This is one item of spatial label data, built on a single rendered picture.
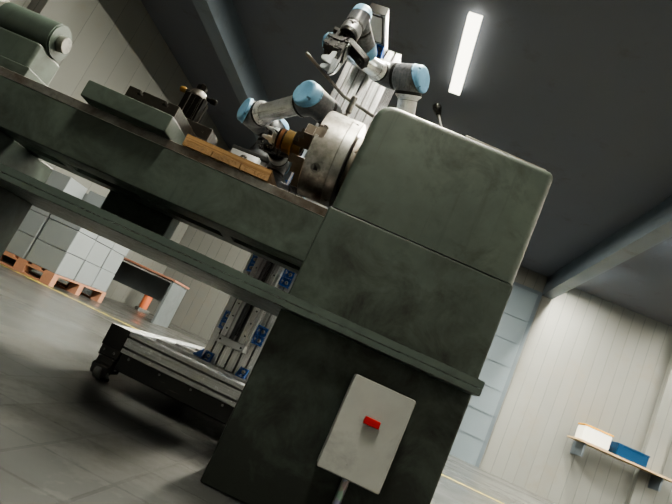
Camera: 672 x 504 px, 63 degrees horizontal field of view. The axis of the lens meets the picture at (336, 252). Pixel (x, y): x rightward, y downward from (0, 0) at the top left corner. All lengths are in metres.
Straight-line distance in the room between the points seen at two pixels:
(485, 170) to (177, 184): 0.96
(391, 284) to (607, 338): 9.64
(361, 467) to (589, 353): 9.61
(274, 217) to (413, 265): 0.45
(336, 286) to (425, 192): 0.40
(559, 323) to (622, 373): 1.34
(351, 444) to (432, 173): 0.83
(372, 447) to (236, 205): 0.82
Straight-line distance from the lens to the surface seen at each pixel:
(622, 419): 11.14
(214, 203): 1.77
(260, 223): 1.73
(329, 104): 2.30
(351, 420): 1.53
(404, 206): 1.69
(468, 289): 1.67
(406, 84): 2.46
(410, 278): 1.64
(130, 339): 2.41
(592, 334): 11.05
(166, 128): 1.82
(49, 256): 6.74
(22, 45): 2.33
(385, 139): 1.76
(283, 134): 1.96
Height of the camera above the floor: 0.41
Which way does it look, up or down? 12 degrees up
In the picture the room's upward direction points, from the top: 25 degrees clockwise
